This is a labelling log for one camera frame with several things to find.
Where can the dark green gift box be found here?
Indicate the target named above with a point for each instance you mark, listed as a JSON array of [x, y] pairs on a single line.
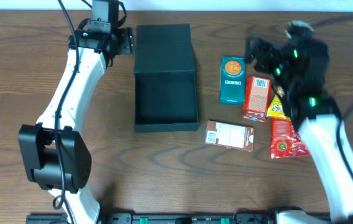
[[165, 79]]

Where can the yellow Hacks candy bag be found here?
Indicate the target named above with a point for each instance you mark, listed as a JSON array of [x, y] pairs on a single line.
[[275, 109]]

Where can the red orange snack box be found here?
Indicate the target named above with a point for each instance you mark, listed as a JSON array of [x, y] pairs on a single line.
[[257, 98]]

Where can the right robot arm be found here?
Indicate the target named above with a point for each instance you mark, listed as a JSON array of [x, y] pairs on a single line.
[[298, 67]]

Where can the brown white carton box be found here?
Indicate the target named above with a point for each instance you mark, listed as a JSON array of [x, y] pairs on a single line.
[[230, 136]]

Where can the red snack pouch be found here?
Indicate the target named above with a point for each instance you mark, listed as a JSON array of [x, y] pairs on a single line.
[[285, 142]]

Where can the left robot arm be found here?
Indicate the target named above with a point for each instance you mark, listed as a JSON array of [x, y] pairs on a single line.
[[53, 151]]

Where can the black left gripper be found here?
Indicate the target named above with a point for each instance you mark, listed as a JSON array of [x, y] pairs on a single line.
[[125, 35]]

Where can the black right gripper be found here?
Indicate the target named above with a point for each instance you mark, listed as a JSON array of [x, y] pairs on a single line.
[[270, 50]]

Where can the teal Chunkies cookie box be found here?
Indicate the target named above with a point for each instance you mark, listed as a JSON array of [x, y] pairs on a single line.
[[232, 81]]

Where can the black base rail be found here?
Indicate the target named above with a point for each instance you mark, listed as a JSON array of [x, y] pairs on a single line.
[[239, 218]]

